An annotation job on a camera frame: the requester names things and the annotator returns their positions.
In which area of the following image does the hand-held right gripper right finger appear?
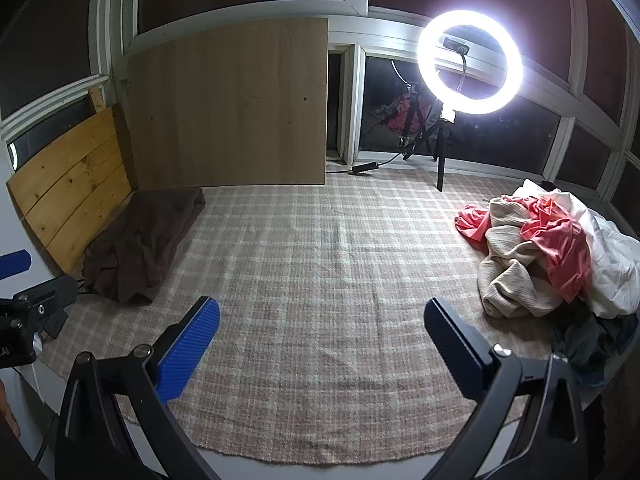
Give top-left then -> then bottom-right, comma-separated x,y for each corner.
424,296 -> 591,480

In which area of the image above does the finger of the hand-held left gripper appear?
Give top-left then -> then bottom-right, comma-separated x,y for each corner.
10,276 -> 78,328
0,250 -> 32,281

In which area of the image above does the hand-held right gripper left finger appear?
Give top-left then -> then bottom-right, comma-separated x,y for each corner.
55,296 -> 221,480

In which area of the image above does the white linen shirt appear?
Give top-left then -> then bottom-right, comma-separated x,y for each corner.
510,180 -> 640,320

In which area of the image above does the beige knit sweater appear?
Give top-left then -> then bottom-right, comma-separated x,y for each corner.
477,197 -> 581,318

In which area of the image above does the pine wood board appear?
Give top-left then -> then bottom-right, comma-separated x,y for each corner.
6,105 -> 133,278

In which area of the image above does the brown folded cloth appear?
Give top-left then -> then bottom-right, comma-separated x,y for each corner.
82,187 -> 206,305

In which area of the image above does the blue garment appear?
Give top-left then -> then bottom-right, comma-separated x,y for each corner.
552,317 -> 618,388

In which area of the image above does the beige plaid blanket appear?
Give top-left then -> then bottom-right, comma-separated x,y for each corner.
40,167 -> 601,466

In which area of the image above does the brown wooden plank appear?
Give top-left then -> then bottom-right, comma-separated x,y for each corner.
111,102 -> 140,193

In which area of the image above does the dark garment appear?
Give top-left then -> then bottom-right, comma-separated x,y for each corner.
595,312 -> 628,361

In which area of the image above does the narrow wooden strip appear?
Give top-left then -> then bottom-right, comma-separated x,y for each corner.
87,85 -> 109,114

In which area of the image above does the black tripod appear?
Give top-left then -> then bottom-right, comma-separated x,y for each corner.
402,102 -> 458,193

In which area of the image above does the light plywood board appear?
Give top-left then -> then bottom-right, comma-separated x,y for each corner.
125,17 -> 330,190

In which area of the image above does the black gooseneck phone holder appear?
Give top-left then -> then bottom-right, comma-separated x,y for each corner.
442,35 -> 473,93

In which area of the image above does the black cable with inline controller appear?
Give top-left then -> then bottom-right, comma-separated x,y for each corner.
325,147 -> 418,176

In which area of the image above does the ring light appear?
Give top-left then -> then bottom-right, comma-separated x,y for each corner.
417,9 -> 523,116

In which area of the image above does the white window frame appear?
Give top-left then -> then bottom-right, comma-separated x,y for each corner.
0,0 -> 640,196

